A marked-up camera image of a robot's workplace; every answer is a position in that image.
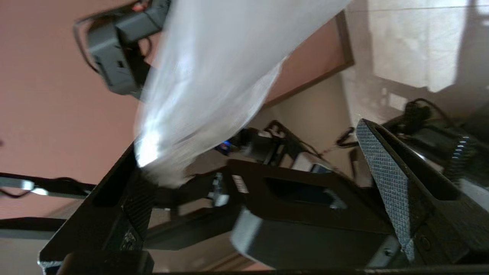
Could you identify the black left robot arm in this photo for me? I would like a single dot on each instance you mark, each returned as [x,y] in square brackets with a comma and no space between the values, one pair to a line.
[57,185]

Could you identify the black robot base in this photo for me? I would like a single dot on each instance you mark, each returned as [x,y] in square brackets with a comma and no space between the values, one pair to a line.
[305,229]

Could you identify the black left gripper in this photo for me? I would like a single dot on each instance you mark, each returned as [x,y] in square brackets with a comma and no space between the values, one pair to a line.
[118,57]

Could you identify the clear plastic trash bag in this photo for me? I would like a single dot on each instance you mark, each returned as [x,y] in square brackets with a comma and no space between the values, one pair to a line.
[221,76]

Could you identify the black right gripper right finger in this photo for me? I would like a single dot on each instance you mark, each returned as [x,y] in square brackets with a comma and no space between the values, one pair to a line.
[386,183]

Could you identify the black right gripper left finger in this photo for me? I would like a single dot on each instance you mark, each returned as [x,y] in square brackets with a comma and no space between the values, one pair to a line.
[114,214]

